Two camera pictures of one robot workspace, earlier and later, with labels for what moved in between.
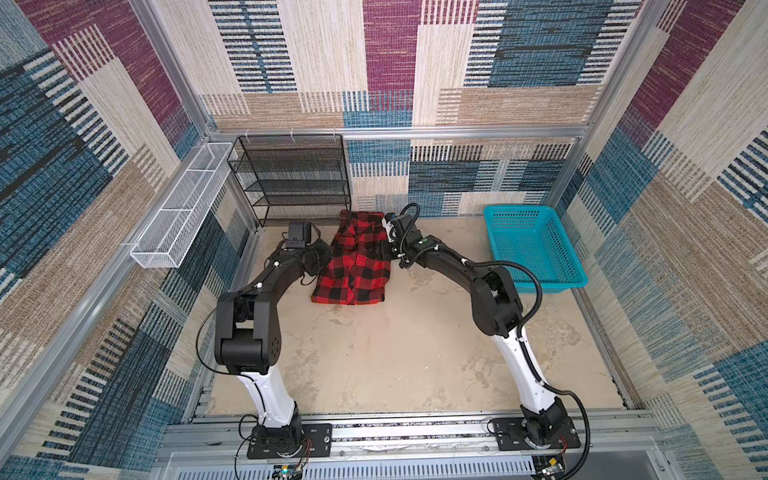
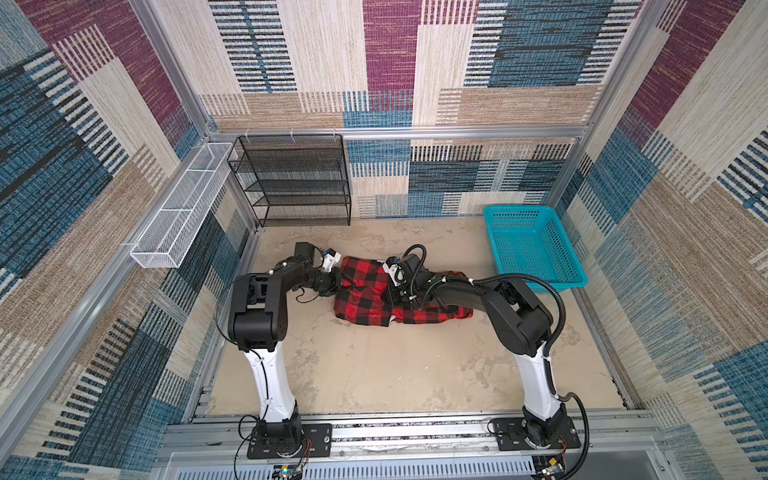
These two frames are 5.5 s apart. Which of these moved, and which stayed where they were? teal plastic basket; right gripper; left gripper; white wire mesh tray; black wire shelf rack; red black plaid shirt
Moved: right gripper; left gripper; red black plaid shirt
Stayed: white wire mesh tray; black wire shelf rack; teal plastic basket
